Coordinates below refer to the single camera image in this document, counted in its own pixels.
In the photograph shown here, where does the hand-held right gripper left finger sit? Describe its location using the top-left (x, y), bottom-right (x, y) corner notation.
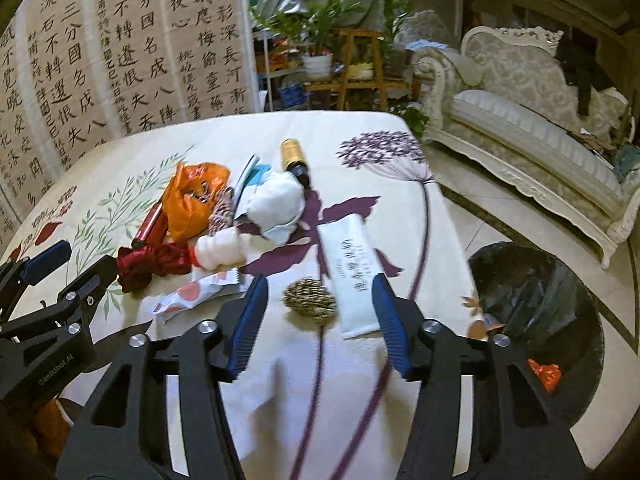
top-left (60, 274), bottom-right (271, 480)

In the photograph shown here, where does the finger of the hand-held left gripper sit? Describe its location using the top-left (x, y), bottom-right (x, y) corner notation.
top-left (0, 239), bottom-right (73, 322)
top-left (41, 254), bottom-right (119, 327)

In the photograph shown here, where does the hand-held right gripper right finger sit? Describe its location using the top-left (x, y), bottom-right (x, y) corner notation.
top-left (371, 272), bottom-right (588, 480)

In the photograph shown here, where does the dark red scrunchie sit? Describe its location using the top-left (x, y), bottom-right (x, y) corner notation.
top-left (116, 241), bottom-right (193, 295)

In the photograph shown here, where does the white red snack wrapper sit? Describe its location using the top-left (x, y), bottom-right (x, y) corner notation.
top-left (151, 267), bottom-right (248, 317)

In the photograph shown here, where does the woven twine ball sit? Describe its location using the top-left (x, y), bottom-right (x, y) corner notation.
top-left (281, 277), bottom-right (337, 326)

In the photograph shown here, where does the white sachet packet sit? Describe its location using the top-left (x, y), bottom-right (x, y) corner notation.
top-left (316, 212), bottom-right (388, 339)

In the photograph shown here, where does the red metallic tube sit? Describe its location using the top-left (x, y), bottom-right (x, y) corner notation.
top-left (131, 202), bottom-right (168, 251)

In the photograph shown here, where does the small white plastic bottle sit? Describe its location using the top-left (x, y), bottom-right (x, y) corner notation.
top-left (194, 227), bottom-right (249, 269)

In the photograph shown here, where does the red white striped twine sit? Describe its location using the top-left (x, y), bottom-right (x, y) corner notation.
top-left (207, 186), bottom-right (236, 236)

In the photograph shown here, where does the white tissue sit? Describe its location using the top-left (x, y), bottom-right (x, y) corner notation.
top-left (246, 170), bottom-right (306, 246)

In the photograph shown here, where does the round bin black liner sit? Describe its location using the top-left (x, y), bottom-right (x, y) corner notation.
top-left (467, 241), bottom-right (606, 456)

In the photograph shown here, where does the brown fuzzy cloth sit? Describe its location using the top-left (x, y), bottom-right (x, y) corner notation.
top-left (35, 395), bottom-right (71, 456)

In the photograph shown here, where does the silver grey pen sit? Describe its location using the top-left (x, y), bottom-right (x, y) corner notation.
top-left (232, 155), bottom-right (262, 206)

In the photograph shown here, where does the small orange plastic bag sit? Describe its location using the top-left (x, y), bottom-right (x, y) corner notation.
top-left (527, 358), bottom-right (563, 393)

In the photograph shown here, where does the gold bottle black cap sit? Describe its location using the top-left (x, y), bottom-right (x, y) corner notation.
top-left (279, 138), bottom-right (312, 189)

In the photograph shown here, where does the floral printed tablecloth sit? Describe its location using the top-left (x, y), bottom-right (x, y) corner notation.
top-left (0, 110), bottom-right (483, 480)

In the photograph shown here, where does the small bushy floor plant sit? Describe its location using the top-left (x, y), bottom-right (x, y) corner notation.
top-left (395, 105), bottom-right (431, 143)

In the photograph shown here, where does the blue plastic crate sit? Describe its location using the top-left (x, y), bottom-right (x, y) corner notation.
top-left (277, 84), bottom-right (306, 106)

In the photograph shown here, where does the calligraphy folding screen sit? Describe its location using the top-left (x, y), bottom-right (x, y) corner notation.
top-left (0, 0), bottom-right (261, 256)

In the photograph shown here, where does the cream ornate sofa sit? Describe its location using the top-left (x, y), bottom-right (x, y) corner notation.
top-left (407, 25), bottom-right (640, 268)

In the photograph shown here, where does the white metal shelf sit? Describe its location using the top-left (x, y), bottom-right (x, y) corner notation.
top-left (252, 30), bottom-right (308, 113)

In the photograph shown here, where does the white plant pot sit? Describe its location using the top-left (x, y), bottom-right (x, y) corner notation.
top-left (301, 52), bottom-right (333, 81)

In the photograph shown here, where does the teal cloth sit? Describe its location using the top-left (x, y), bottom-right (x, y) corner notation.
top-left (612, 145), bottom-right (640, 181)

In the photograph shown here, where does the wooden plant stand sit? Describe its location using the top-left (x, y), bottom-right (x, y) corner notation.
top-left (305, 27), bottom-right (401, 111)

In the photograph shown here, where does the cream ornate armchair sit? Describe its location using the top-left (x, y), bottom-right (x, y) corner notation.
top-left (397, 10), bottom-right (463, 53)

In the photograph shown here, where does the leafy green houseplant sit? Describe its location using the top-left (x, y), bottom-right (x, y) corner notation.
top-left (250, 0), bottom-right (368, 58)

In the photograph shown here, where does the tall green houseplant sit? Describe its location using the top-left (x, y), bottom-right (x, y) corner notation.
top-left (372, 0), bottom-right (416, 61)

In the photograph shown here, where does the black garment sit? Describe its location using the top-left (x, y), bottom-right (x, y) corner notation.
top-left (555, 30), bottom-right (626, 116)

